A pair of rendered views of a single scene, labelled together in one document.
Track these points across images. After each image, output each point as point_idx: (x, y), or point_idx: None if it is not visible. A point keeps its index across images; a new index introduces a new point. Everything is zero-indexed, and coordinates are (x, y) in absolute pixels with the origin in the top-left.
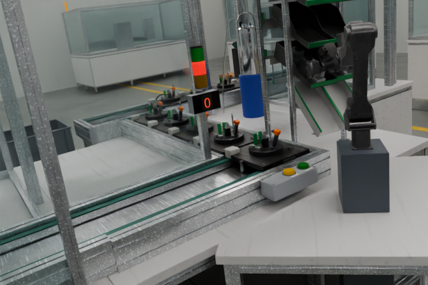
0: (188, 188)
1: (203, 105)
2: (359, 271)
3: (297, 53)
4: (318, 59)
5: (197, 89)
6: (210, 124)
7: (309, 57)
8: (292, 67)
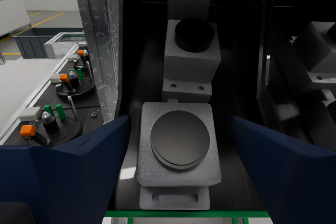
0: None
1: None
2: None
3: (173, 2)
4: (255, 51)
5: None
6: (89, 87)
7: (187, 33)
8: (110, 58)
